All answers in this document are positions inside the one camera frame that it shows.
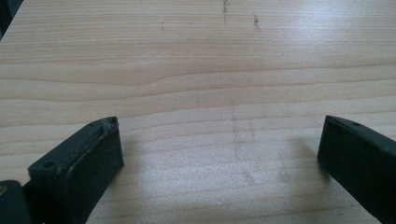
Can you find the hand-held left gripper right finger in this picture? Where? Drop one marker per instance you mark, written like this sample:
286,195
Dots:
361,158

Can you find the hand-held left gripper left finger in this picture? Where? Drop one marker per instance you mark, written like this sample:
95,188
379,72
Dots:
81,169

